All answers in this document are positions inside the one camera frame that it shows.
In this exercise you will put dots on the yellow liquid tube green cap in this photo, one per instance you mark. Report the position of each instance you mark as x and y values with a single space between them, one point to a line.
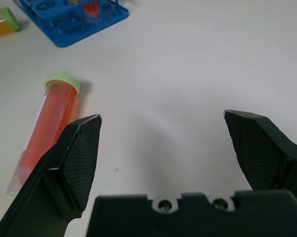
3 23

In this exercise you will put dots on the blue tube rack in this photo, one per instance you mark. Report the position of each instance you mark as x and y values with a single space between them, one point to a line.
77 19

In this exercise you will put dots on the red liquid tube in rack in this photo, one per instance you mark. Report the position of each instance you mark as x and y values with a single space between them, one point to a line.
91 12

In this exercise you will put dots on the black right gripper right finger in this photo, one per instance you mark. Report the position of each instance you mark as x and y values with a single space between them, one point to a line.
262 153

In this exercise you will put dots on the orange liquid tube green cap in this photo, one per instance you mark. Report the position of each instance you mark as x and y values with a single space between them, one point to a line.
51 126

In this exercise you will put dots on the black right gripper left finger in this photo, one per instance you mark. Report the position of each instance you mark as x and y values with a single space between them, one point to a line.
64 168

